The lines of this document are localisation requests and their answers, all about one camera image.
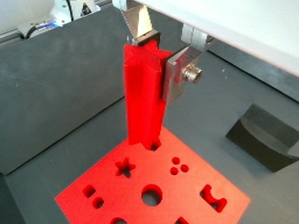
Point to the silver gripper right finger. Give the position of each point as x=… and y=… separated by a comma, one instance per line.
x=180, y=65

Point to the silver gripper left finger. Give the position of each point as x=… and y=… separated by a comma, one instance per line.
x=140, y=26

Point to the red star-shaped peg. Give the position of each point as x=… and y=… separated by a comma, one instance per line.
x=144, y=105

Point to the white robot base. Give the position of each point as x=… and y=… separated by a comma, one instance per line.
x=64, y=12

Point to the black rectangular block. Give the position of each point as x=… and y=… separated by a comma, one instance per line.
x=265, y=138

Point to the red shape-sorting board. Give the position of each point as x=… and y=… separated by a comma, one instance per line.
x=164, y=186

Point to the aluminium frame rail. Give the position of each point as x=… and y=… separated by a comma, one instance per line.
x=10, y=37

